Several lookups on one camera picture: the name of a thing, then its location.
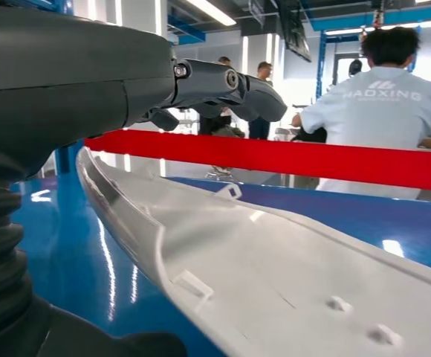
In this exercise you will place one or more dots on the blue gantry frame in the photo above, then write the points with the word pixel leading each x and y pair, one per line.
pixel 386 16

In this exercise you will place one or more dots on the ceiling light strip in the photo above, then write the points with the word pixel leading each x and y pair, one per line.
pixel 211 12

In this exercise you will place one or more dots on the black hanging monitor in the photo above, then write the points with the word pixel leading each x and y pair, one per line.
pixel 295 34

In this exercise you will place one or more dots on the red barrier belt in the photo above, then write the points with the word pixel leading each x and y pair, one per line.
pixel 275 160

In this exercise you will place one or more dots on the person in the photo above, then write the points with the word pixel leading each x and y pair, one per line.
pixel 215 125
pixel 260 128
pixel 379 113

